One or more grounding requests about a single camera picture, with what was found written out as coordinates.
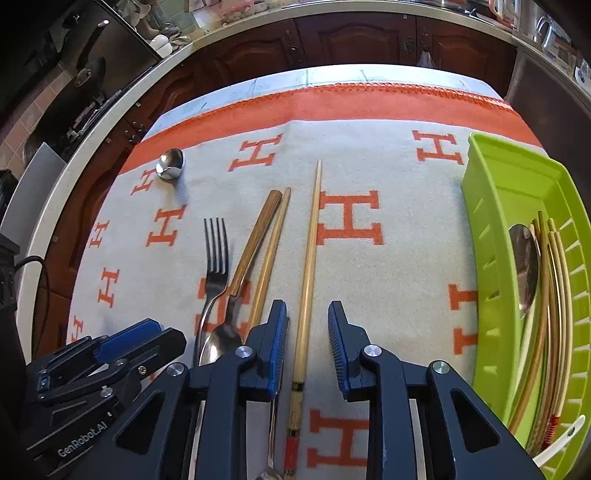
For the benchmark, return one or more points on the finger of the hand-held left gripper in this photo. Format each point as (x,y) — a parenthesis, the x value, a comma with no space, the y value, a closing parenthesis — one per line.
(152,353)
(129,334)

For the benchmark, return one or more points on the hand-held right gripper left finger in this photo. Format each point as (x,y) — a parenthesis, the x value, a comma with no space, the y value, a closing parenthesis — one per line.
(277,350)

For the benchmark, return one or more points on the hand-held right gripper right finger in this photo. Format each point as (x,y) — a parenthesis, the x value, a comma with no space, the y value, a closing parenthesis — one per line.
(339,350)

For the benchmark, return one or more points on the bamboo chopstick with decorated end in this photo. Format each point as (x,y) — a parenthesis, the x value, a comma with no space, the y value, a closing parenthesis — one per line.
(308,277)

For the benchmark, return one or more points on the plain bamboo chopstick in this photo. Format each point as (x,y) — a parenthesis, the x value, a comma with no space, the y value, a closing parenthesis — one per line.
(271,254)
(535,360)

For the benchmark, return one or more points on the green plastic utensil tray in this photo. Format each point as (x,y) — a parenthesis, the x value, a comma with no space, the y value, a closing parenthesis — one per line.
(489,221)

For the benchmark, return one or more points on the orange and cream patterned tablecloth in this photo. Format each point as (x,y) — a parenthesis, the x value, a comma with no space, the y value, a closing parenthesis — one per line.
(392,286)

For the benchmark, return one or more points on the steel fork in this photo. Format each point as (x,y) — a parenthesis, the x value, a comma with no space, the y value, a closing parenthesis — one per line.
(217,277)

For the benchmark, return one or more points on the grey metal sheet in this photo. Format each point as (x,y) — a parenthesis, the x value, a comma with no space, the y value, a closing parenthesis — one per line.
(27,194)

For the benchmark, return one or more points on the round steel soup spoon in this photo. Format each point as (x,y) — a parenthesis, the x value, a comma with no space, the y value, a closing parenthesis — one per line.
(171,162)

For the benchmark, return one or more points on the metal chopstick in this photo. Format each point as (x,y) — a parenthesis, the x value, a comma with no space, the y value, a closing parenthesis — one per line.
(526,341)

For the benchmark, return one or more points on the dark brown wooden chopstick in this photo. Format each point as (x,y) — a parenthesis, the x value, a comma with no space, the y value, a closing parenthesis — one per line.
(550,332)

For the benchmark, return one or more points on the ivory chopstick with red bands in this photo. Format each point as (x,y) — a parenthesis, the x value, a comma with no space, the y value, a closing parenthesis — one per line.
(569,314)
(557,295)

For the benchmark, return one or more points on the black gas stove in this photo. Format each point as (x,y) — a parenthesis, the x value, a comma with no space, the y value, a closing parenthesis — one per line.
(55,69)

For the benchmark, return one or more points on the white ceramic cup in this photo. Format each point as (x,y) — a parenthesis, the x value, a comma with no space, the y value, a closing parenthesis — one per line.
(159,42)

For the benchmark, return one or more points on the frosted glass door cabinet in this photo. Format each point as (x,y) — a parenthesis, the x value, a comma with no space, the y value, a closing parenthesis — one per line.
(545,101)

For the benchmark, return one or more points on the bowl of garlic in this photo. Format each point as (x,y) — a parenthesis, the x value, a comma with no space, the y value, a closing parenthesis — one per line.
(235,11)

